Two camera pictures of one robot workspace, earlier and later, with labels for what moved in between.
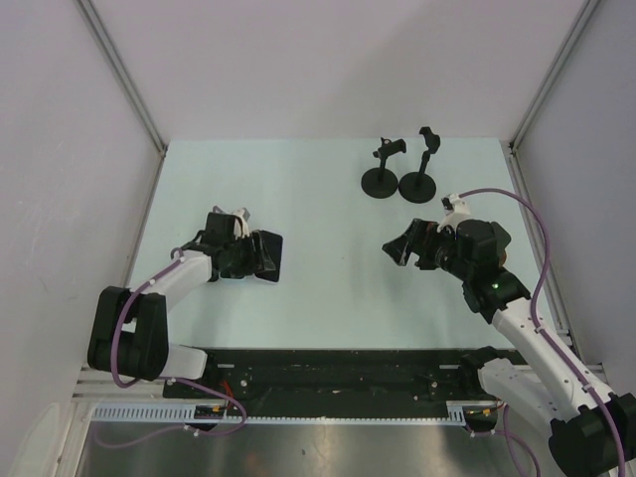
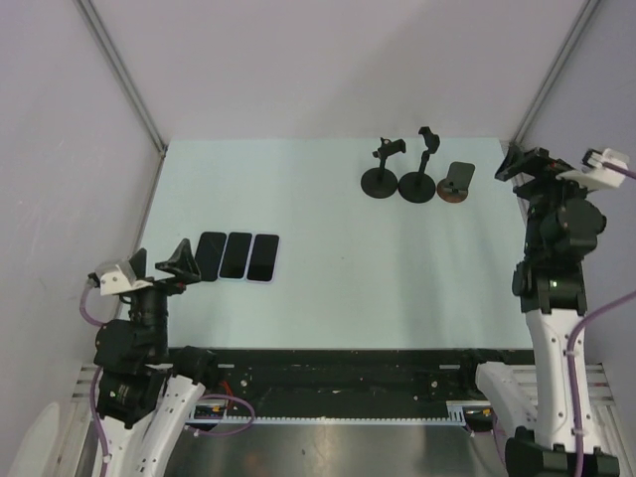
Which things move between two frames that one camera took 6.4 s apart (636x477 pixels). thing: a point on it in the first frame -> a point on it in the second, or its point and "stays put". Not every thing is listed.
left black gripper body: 240,256 -> 158,291
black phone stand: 419,186 stays put
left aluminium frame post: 118,68 stays put
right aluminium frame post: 580,21 stays put
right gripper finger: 399,247 -> 515,163
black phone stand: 382,182 stays put
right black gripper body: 439,249 -> 546,185
